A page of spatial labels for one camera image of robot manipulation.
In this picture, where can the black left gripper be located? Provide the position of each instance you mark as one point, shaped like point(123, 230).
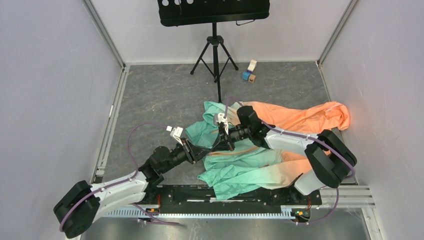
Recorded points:
point(194, 153)

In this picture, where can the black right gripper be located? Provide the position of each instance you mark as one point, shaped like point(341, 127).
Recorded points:
point(223, 142)

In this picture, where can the green and orange jacket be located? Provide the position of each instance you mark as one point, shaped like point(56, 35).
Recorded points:
point(249, 167)

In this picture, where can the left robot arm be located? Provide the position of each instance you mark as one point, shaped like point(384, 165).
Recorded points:
point(85, 203)

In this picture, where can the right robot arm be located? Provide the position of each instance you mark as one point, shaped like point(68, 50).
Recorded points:
point(330, 160)

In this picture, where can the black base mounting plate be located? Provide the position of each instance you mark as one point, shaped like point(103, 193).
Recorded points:
point(201, 199)

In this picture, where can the brown wooden toy cube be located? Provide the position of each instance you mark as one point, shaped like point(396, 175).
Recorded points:
point(252, 78)

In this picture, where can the blue toy cube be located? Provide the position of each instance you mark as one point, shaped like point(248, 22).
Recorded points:
point(246, 75)

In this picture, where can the white toy block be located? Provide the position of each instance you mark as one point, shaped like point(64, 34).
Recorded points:
point(252, 66)

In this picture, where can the black music stand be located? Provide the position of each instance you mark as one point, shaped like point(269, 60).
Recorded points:
point(215, 56)

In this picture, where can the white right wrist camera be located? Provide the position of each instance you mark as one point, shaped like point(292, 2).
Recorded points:
point(220, 119)

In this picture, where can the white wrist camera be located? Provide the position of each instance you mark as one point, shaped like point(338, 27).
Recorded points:
point(220, 119)
point(175, 133)

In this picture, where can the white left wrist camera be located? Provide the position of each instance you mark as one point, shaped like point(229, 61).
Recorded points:
point(175, 133)

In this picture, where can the grey slotted cable duct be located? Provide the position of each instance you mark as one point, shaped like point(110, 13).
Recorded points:
point(134, 212)

